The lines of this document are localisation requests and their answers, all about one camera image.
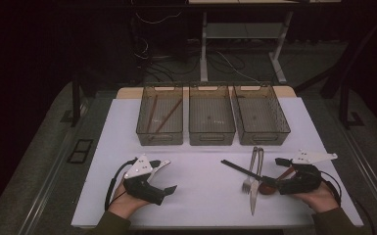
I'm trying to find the metal table knife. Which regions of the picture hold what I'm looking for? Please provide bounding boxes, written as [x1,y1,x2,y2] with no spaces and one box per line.
[249,146,264,217]

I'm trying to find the person's right hand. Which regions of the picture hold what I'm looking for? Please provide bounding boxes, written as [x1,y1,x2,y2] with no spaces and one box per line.
[290,180,341,213]

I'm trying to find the black chopstick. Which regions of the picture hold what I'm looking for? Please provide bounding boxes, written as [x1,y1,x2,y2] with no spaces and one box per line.
[220,160,265,181]
[220,159,264,180]

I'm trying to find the white hanging cable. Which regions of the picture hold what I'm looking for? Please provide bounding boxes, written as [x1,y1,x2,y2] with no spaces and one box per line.
[135,11,182,25]

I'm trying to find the white metal desk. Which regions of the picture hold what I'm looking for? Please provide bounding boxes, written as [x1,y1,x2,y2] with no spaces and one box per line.
[187,0,342,85]

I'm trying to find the white ceramic spoon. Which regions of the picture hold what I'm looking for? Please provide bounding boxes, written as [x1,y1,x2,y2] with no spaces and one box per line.
[148,159,172,182]

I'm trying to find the person's left hand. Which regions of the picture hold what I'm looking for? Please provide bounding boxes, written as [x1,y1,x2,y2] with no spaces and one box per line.
[108,178,151,220]

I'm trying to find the white floor cable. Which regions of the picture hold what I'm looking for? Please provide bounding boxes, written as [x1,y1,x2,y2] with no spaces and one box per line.
[214,50,262,84]

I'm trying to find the black post stand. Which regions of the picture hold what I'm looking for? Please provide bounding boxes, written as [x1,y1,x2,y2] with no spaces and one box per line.
[338,81,366,129]
[60,74,89,128]

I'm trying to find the tangle of black cables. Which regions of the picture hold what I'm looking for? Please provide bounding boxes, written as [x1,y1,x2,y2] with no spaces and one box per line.
[133,35,246,84]

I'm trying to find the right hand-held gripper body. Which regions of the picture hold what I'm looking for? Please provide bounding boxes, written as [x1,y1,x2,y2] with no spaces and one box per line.
[275,149,339,196]

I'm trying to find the left hand-held gripper black cable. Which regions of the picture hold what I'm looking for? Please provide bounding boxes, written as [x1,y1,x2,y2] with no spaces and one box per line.
[104,157,139,212]

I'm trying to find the aluminium rail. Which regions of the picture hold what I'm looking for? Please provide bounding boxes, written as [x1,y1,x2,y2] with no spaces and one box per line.
[18,128,79,235]
[341,125,377,223]

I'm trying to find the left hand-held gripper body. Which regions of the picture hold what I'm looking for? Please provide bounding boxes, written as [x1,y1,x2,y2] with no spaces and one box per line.
[122,154,166,207]

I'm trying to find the right hand-held gripper black cable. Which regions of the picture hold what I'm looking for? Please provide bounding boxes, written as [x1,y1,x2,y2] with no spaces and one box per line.
[317,169,344,209]

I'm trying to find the hand-held gripper black cable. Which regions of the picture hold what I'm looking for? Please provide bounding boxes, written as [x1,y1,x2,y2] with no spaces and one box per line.
[104,157,139,212]
[317,169,344,209]

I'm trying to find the smoky clear plastic bin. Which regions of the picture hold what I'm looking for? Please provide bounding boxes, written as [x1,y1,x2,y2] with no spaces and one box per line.
[135,85,184,147]
[188,85,237,147]
[231,84,292,147]

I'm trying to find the black slanted metal stand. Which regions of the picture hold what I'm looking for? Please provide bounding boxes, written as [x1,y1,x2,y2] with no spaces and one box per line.
[293,13,377,99]

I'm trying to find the metal fork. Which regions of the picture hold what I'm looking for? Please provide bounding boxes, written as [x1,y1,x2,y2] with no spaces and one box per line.
[241,146,259,195]

